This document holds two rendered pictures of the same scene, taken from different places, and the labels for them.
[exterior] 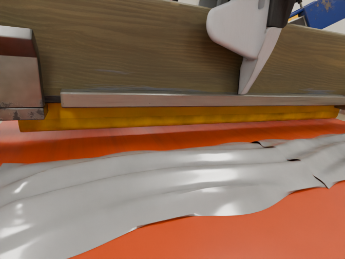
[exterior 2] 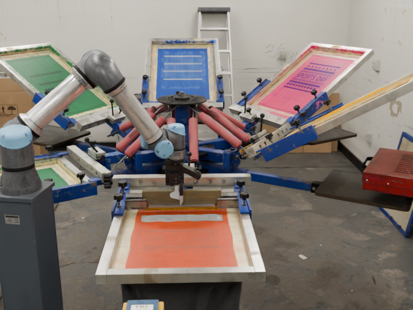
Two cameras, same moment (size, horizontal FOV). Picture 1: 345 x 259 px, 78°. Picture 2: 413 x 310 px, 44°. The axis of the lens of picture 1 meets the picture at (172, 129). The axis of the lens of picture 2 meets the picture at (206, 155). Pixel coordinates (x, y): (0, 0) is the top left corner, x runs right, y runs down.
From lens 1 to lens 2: 2.15 m
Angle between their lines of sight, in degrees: 20
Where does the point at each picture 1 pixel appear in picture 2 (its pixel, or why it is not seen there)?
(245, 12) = (176, 192)
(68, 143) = (149, 212)
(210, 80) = (174, 202)
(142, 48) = (161, 198)
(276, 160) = (179, 217)
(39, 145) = (145, 213)
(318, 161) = (185, 218)
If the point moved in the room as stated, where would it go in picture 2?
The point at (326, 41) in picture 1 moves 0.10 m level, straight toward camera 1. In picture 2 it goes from (203, 192) to (185, 197)
